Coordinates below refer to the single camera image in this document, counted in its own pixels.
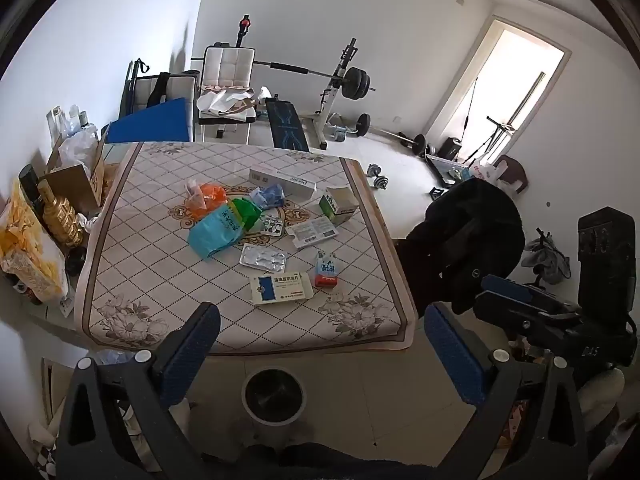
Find white and blue medicine box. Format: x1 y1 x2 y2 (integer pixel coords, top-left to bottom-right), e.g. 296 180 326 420
250 272 314 307

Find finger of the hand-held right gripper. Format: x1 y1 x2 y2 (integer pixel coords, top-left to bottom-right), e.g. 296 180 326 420
481 275 576 307
474 292 582 336

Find person's right forearm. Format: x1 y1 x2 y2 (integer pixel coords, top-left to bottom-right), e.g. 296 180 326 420
575 366 627 431

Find white round trash can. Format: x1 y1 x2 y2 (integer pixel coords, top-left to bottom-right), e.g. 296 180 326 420
241 366 307 447

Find long white box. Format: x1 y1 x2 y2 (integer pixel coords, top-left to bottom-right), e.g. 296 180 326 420
248 162 318 206

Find clear plastic bottles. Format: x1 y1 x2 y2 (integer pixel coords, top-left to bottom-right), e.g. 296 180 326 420
47 105 96 136

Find beige cloth bags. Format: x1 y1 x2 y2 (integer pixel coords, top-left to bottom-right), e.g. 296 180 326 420
196 86 257 123

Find grey tray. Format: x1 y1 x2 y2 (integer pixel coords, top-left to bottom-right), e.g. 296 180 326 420
425 154 473 186

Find blue mat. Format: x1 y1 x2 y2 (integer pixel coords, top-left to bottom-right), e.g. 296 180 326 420
107 97 195 143

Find cardboard box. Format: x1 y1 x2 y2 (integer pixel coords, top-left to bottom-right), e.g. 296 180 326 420
45 125 111 211

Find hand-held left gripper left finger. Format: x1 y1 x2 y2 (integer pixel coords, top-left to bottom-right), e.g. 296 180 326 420
56 301 222 480

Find short barbell with plate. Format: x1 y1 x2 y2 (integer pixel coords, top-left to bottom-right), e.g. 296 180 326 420
330 112 372 143

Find brown stool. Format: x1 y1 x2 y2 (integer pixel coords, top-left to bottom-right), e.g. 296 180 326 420
492 155 528 193

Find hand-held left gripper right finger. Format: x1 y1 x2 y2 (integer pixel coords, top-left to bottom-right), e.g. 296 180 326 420
424 301 589 480

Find white plastic bag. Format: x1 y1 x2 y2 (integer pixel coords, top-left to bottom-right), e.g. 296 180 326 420
59 127 98 168

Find gold bottle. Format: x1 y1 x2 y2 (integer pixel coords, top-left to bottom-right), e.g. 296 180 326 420
37 177 85 248

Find long barbell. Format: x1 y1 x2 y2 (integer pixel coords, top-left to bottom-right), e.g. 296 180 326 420
375 127 436 156

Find yellow snack bag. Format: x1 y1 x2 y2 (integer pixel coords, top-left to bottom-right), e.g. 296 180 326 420
0 180 70 303

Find black weight bench pad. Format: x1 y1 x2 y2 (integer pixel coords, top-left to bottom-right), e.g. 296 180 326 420
264 97 311 151

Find grey cloth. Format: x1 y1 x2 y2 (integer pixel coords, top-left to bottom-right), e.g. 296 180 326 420
522 232 571 286

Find blister pack with pills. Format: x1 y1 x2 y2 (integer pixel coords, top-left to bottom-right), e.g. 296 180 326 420
255 215 286 237

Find blue plastic bag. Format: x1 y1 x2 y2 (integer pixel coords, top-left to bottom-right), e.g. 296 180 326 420
250 184 287 209

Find floral diamond pattern tablecloth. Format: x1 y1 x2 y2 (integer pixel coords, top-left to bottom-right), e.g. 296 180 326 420
74 141 418 357

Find black jacket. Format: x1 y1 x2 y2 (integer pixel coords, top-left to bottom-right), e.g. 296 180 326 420
397 177 526 313

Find white folded bench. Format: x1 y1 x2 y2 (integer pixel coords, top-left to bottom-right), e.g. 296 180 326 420
122 59 201 111

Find red and blue small carton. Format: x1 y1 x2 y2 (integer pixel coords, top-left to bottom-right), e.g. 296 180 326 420
313 251 340 288

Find dark glass bottle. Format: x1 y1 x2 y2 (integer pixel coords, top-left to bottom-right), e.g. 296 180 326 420
19 164 46 221

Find black tripod stand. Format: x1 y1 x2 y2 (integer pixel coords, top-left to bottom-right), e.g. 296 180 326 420
462 77 516 163

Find white padded chair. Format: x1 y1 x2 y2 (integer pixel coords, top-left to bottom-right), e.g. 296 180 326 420
192 45 258 143

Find cyan plastic packet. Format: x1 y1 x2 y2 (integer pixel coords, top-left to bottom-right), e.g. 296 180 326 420
187 202 246 259

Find white barbell rack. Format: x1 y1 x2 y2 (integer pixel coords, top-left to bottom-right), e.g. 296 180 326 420
305 37 361 151

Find small chrome dumbbell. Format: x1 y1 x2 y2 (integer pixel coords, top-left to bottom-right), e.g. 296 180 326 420
367 164 390 191

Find barbell with black plates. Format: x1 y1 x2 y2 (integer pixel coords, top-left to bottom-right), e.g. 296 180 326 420
252 62 378 101

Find green and white box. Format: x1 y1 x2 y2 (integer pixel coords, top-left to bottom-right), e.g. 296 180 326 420
319 186 360 226

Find orange plastic bag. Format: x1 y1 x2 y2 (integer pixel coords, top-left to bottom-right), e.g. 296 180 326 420
182 182 228 221

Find silver blister pack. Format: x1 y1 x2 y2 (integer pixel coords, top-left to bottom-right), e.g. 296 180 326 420
239 242 287 273

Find green plastic bag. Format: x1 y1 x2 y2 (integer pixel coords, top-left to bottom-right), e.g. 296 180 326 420
230 197 263 233

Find doorway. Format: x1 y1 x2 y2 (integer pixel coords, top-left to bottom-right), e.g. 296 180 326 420
425 15 572 161

